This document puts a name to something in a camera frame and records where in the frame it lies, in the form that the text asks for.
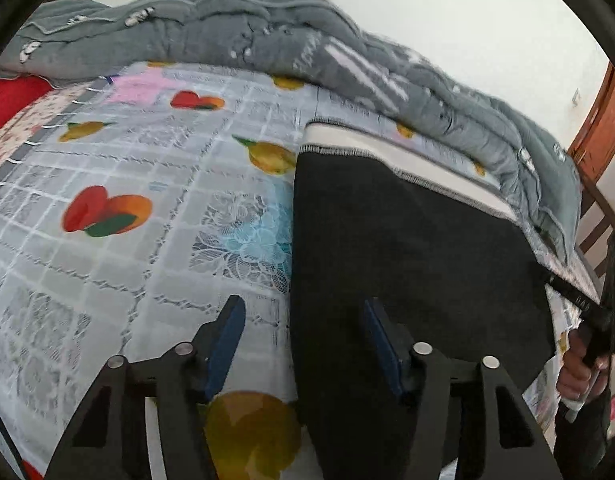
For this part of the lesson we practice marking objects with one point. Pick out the red pillow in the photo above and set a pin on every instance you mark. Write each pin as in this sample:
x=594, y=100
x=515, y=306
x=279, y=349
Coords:
x=18, y=93

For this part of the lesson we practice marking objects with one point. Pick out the red floral bed sheet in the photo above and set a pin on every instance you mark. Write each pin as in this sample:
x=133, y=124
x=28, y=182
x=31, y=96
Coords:
x=28, y=121

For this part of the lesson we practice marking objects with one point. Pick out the orange wooden door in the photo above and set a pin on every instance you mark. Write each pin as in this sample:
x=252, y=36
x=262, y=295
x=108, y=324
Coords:
x=594, y=146

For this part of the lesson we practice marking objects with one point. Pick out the grey quilted duvet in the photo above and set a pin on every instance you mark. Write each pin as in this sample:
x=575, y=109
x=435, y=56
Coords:
x=316, y=42

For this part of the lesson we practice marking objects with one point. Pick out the person right hand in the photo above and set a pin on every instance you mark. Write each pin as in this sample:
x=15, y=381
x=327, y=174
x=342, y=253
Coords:
x=575, y=379

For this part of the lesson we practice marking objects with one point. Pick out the fruit print bed cover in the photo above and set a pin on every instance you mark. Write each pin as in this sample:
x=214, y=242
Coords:
x=127, y=219

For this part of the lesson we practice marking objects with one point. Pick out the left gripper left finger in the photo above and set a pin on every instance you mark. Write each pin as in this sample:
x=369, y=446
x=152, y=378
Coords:
x=107, y=435

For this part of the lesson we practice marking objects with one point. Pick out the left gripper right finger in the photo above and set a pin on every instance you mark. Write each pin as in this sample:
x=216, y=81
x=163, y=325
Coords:
x=471, y=408

